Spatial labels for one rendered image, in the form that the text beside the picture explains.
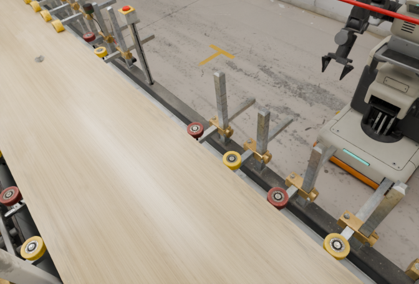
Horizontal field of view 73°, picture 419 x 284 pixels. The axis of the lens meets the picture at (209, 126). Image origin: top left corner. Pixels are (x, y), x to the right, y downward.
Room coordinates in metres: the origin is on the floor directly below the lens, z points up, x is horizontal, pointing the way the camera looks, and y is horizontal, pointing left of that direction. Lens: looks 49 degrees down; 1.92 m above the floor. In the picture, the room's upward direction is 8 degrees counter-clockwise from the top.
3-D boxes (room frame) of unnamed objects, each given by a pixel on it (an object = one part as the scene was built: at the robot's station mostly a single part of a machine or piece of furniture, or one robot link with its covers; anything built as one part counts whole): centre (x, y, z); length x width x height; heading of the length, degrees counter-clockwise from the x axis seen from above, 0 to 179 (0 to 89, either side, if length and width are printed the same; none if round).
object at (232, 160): (0.69, -0.08, 0.85); 0.08 x 0.08 x 0.11
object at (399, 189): (0.34, -0.51, 0.93); 0.04 x 0.04 x 0.48; 35
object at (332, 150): (0.61, -0.38, 0.81); 0.43 x 0.03 x 0.04; 125
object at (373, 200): (0.40, -0.53, 0.81); 0.43 x 0.03 x 0.04; 125
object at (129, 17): (1.55, 0.36, 1.18); 0.07 x 0.07 x 0.08; 35
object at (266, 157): (0.77, -0.21, 0.83); 0.14 x 0.06 x 0.05; 35
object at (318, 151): (0.54, -0.36, 0.88); 0.04 x 0.04 x 0.48; 35
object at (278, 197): (0.49, -0.22, 0.85); 0.08 x 0.08 x 0.11
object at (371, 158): (1.20, -1.22, 0.16); 0.67 x 0.64 x 0.25; 125
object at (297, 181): (0.56, -0.35, 0.81); 0.14 x 0.06 x 0.05; 35
